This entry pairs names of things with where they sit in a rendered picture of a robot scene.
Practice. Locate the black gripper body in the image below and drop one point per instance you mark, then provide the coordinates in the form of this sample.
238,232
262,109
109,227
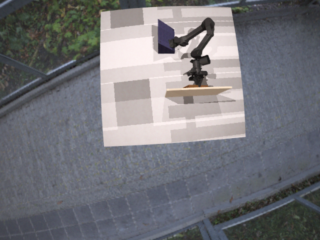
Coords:
199,73

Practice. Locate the beige wall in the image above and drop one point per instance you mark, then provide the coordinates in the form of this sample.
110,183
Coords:
196,91

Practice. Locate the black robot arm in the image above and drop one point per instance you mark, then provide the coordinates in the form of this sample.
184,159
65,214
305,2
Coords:
208,26

